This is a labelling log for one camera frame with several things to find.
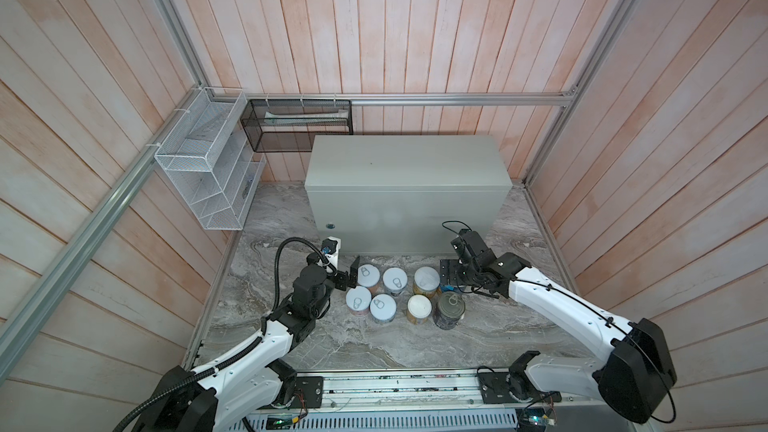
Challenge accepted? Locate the orange can white lid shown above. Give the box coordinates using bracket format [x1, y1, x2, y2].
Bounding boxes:
[406, 294, 432, 324]
[413, 266, 440, 298]

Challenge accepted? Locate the dark tomato can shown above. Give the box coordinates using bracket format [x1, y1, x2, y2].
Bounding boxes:
[433, 291, 466, 330]

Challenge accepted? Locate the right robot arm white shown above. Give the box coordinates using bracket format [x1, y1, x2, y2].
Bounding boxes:
[439, 253, 677, 424]

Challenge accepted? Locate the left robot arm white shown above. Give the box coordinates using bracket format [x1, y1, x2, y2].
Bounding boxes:
[115, 258, 360, 431]

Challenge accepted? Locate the pull-tab can rear left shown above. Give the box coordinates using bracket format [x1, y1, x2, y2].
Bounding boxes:
[357, 264, 381, 296]

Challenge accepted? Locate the pull-tab can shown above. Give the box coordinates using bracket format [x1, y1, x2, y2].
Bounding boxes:
[345, 286, 372, 316]
[357, 264, 381, 296]
[369, 294, 397, 324]
[382, 267, 408, 296]

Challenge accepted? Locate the pull-tab can front left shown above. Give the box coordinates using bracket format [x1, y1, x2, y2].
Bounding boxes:
[345, 286, 372, 316]

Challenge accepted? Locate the pull-tab can front middle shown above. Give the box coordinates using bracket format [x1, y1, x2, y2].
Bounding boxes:
[369, 294, 397, 324]

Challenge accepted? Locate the pull-tab can rear middle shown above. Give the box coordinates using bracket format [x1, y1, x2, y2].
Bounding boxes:
[382, 267, 408, 296]

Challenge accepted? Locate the orange can white lid front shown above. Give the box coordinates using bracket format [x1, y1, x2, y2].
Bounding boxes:
[406, 294, 432, 324]

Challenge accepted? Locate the grey metal cabinet box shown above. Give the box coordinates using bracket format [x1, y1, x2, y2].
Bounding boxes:
[305, 135, 512, 256]

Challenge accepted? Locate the black mesh basket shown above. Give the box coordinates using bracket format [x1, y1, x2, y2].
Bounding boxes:
[240, 98, 354, 153]

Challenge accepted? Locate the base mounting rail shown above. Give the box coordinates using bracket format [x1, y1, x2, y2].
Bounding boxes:
[239, 368, 601, 432]

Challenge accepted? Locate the white wire mesh shelf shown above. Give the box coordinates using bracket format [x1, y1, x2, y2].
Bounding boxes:
[155, 87, 264, 231]

